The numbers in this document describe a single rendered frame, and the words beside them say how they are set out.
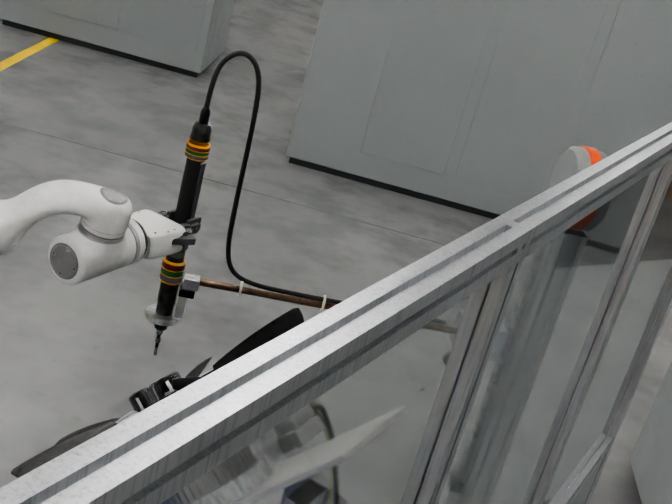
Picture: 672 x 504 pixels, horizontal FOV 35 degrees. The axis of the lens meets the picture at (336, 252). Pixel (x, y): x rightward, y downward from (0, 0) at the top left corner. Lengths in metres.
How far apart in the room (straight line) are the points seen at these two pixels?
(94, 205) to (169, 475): 1.09
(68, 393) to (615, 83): 4.47
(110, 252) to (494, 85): 5.81
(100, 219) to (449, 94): 5.81
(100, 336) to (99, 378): 0.36
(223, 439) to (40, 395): 3.73
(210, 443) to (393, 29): 6.71
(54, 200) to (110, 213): 0.09
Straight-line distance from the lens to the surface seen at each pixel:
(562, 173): 2.07
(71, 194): 1.73
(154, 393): 2.23
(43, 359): 4.68
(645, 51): 7.47
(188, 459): 0.70
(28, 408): 4.36
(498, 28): 7.34
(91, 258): 1.75
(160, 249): 1.88
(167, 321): 2.05
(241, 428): 0.74
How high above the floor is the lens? 2.43
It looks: 22 degrees down
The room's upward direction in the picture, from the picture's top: 15 degrees clockwise
